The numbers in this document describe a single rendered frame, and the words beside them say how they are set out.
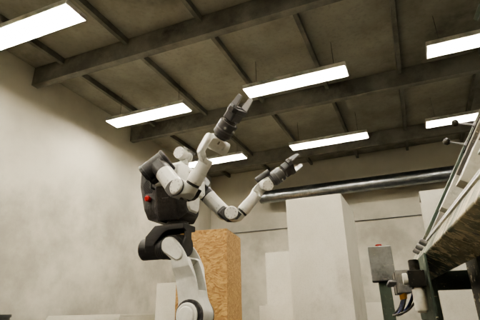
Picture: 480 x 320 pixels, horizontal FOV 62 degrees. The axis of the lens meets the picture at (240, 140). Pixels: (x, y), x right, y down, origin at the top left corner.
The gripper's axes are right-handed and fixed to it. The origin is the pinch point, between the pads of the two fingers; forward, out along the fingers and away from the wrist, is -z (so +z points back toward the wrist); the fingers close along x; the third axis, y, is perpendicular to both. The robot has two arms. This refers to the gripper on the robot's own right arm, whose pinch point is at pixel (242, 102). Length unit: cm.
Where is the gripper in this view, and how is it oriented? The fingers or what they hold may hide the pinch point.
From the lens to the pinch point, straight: 181.4
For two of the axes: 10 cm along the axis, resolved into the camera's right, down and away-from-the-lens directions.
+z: -5.4, 8.1, 2.2
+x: 4.7, 0.8, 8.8
